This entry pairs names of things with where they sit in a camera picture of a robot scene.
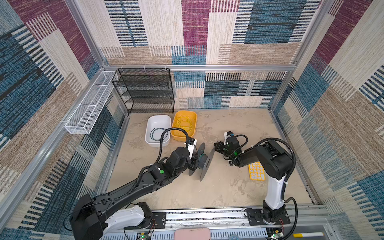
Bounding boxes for yellow plastic bin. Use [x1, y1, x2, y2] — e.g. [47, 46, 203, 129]
[171, 111, 198, 142]

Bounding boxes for yellow cable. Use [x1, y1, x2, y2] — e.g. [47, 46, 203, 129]
[175, 116, 195, 133]

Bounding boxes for black wire shelf rack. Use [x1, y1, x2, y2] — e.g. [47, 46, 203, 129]
[112, 68, 175, 114]

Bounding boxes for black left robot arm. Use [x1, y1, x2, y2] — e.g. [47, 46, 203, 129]
[65, 142, 196, 240]

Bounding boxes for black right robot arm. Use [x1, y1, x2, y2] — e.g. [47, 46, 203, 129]
[214, 134, 297, 224]

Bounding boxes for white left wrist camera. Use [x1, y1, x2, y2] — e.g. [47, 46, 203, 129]
[185, 138, 197, 159]

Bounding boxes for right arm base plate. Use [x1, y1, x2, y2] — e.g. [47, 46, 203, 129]
[244, 208, 291, 226]

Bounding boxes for white plastic bin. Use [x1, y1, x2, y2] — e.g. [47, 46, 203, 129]
[145, 115, 171, 148]

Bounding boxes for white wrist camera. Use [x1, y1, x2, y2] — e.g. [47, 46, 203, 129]
[224, 131, 234, 145]
[185, 138, 197, 159]

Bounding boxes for grey perforated cable spool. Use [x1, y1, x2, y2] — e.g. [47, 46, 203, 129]
[189, 143, 215, 182]

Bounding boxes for white wire mesh basket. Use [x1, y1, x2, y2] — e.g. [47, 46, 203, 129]
[65, 71, 115, 135]

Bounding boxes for yellow white marker pen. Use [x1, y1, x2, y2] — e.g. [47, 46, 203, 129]
[293, 232, 325, 238]

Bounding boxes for pink phone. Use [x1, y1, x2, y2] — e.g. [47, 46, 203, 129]
[174, 228, 211, 240]

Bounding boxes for yellow calculator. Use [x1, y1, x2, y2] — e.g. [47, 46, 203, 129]
[248, 162, 266, 181]

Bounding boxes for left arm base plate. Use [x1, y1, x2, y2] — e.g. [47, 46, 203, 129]
[124, 212, 167, 230]

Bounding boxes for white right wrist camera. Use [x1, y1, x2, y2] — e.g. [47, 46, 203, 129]
[224, 131, 234, 145]

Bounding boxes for dark green cable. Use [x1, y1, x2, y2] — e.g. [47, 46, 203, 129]
[149, 127, 169, 142]

